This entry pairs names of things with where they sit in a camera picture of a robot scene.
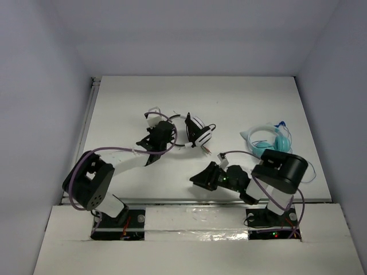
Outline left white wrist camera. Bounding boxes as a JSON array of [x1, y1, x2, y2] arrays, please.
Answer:
[[146, 107, 163, 128]]

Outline white black headphones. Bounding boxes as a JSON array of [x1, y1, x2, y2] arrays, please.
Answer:
[[169, 112, 216, 150]]

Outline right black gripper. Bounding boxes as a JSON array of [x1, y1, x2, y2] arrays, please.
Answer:
[[190, 160, 241, 193]]

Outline teal cat-ear headphones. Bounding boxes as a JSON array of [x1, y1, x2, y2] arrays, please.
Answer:
[[240, 121, 293, 158]]

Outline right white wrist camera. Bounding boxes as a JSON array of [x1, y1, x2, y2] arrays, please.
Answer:
[[217, 152, 229, 170]]

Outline black headphone cable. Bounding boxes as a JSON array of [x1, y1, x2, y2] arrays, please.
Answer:
[[183, 112, 217, 157]]

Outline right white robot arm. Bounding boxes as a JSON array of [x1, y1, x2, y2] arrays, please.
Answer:
[[189, 149, 309, 225]]

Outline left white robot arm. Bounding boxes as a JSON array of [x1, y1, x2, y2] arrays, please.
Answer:
[[62, 121, 177, 227]]

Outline aluminium side rail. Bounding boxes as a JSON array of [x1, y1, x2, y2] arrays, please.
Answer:
[[72, 76, 102, 164]]

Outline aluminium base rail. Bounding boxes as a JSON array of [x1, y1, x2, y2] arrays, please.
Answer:
[[91, 201, 337, 242]]

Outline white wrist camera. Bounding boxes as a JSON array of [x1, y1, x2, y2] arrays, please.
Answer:
[[217, 152, 229, 170], [146, 107, 163, 128]]

